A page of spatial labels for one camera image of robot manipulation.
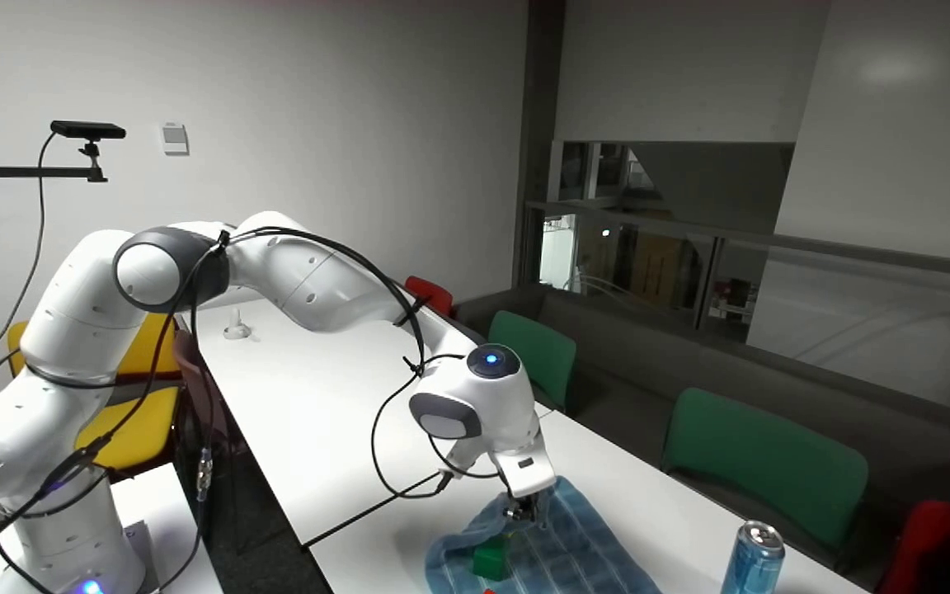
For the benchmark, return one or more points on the blue drink can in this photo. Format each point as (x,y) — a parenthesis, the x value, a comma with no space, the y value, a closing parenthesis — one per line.
(754,561)

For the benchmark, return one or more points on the blue striped towel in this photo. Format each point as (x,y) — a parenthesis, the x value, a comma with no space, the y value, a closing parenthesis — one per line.
(575,549)

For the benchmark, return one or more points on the green block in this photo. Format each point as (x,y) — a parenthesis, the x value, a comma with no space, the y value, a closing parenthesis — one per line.
(488,560)

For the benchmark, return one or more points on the red chair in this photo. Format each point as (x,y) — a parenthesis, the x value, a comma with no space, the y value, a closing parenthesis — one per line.
(431,296)
(938,544)

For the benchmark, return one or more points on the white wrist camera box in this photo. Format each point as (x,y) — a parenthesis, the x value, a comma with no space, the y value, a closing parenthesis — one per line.
(525,468)

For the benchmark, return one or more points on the white wall switch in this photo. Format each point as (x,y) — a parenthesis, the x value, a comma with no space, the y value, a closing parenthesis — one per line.
(175,135)

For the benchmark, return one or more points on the grey bench seat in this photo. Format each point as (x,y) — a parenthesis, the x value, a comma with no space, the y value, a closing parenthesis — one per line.
(629,363)

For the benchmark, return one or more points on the green chair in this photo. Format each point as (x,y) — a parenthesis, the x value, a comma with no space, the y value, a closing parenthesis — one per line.
(765,455)
(529,355)

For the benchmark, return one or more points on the black stereo camera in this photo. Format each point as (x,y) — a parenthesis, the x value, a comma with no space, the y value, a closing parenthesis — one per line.
(87,130)

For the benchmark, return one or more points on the yellow chair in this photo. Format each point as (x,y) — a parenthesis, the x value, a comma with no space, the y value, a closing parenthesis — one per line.
(132,423)

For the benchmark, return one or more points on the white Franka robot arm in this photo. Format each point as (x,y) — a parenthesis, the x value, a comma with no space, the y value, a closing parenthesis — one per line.
(81,309)

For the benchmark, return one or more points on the black camera boom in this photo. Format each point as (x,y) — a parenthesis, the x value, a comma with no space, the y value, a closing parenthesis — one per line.
(23,170)

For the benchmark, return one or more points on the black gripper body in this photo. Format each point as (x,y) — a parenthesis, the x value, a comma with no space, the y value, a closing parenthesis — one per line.
(520,504)

